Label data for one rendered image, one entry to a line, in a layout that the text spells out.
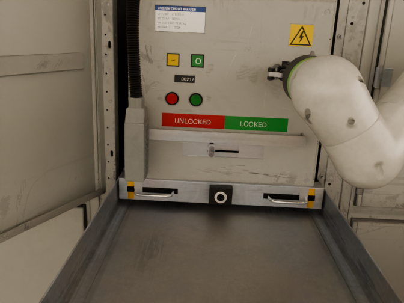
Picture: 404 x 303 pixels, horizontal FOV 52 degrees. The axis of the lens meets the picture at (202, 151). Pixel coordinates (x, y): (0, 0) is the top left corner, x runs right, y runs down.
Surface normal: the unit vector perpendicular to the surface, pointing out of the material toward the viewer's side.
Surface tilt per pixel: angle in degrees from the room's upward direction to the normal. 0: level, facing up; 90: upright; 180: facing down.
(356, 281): 0
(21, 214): 90
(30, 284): 90
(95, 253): 0
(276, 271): 0
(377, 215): 90
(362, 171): 101
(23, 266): 90
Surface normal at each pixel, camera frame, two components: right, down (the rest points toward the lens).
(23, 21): 0.88, 0.17
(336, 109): -0.08, 0.46
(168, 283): 0.04, -0.96
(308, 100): -0.72, 0.31
